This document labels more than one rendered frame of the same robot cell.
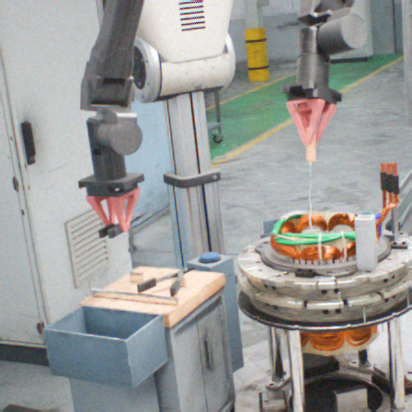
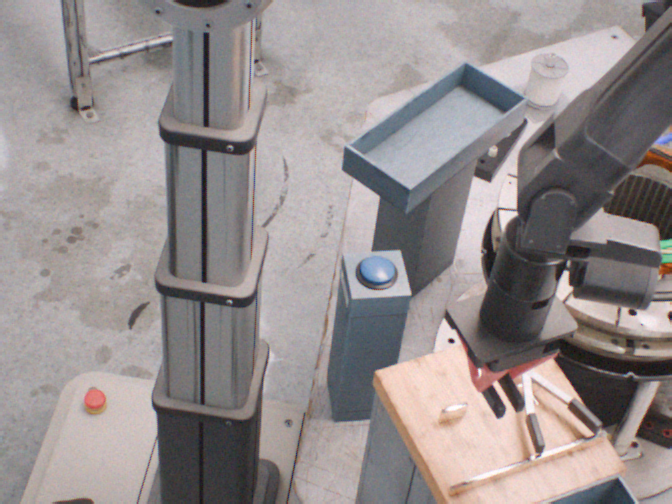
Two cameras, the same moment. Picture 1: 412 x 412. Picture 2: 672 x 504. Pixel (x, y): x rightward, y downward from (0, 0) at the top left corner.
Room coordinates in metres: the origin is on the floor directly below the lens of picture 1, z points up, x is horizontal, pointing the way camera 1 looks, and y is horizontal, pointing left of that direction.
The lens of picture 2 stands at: (1.13, 0.82, 2.07)
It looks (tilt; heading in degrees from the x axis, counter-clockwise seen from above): 48 degrees down; 301
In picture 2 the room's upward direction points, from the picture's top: 7 degrees clockwise
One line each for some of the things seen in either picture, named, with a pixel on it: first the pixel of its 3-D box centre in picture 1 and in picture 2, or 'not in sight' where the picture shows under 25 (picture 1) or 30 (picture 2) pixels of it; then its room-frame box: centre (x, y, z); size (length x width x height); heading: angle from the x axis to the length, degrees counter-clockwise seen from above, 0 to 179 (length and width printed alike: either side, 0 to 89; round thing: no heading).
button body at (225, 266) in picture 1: (215, 315); (365, 340); (1.55, 0.00, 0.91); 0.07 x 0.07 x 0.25; 44
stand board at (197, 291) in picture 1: (154, 293); (496, 425); (1.33, 0.11, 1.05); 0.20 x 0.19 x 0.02; 150
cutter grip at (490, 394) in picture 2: (107, 230); (492, 396); (1.32, 0.18, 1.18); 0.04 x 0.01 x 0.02; 149
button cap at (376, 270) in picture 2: (209, 256); (377, 269); (1.55, 0.00, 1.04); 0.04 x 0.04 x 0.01
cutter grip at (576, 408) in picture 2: (175, 288); (584, 415); (1.26, 0.07, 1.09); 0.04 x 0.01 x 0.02; 165
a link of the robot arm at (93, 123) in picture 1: (105, 132); (539, 258); (1.32, 0.16, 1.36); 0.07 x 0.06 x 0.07; 27
